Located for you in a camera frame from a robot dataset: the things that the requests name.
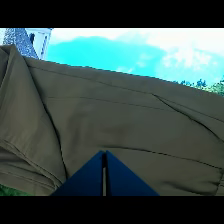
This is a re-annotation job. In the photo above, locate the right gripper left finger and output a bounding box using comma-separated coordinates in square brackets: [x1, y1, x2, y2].
[50, 150, 106, 197]

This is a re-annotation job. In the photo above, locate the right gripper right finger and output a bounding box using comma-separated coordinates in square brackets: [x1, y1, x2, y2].
[105, 150, 160, 197]

